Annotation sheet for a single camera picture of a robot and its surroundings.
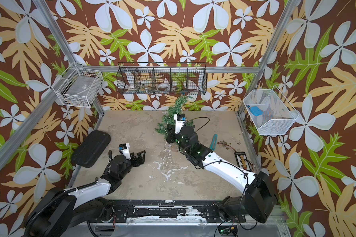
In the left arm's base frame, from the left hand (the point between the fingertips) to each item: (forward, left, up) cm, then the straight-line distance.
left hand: (140, 150), depth 87 cm
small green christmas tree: (+7, -18, +22) cm, 29 cm away
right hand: (+4, -16, +19) cm, 25 cm away
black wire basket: (+44, -14, +21) cm, 51 cm away
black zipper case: (+1, +32, -3) cm, 32 cm away
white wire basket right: (+14, -76, +18) cm, 79 cm away
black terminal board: (-2, -64, -9) cm, 64 cm away
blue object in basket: (+18, -68, +16) cm, 73 cm away
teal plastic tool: (+12, -48, -9) cm, 50 cm away
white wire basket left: (+29, +36, +25) cm, 53 cm away
